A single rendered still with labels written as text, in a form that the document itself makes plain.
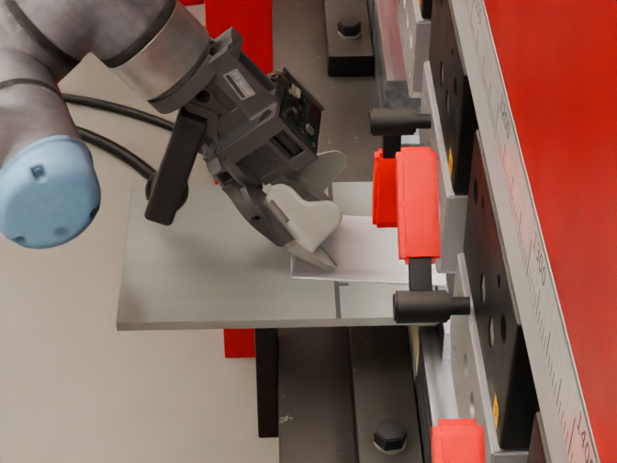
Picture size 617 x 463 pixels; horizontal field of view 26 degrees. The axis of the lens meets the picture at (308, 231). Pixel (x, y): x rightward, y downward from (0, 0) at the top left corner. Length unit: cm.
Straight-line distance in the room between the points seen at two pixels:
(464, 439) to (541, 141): 13
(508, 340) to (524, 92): 12
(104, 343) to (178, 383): 18
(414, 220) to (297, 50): 93
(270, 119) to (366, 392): 27
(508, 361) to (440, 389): 46
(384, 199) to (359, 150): 56
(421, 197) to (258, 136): 33
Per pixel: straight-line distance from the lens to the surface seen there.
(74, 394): 243
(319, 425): 118
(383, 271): 113
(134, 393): 242
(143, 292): 112
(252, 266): 114
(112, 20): 100
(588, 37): 47
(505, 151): 63
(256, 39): 203
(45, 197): 90
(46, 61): 101
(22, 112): 93
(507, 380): 63
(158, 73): 102
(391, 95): 145
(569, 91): 50
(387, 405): 115
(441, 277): 113
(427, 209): 73
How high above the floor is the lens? 175
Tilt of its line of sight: 40 degrees down
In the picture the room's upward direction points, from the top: straight up
